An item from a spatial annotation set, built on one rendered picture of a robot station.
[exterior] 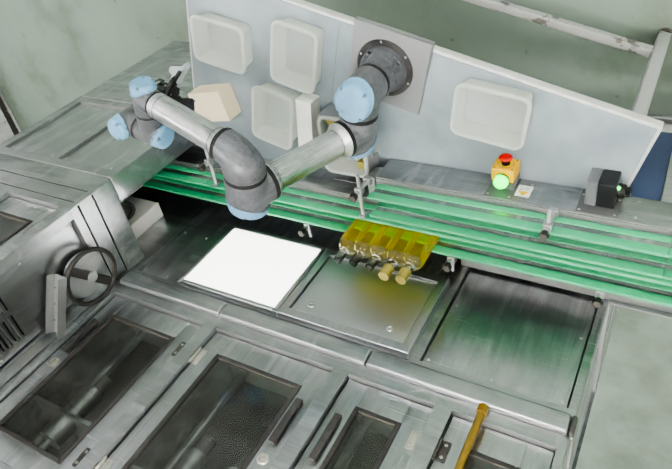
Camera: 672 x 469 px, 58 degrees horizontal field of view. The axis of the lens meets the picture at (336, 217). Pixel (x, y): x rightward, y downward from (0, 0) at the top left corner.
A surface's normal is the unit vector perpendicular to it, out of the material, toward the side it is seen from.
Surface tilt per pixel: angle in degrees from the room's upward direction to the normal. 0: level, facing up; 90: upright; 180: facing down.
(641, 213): 90
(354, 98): 4
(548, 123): 0
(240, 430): 90
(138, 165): 90
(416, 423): 90
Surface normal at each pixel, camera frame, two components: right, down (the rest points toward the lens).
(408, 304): -0.14, -0.79
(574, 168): -0.48, 0.58
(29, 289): 0.87, 0.18
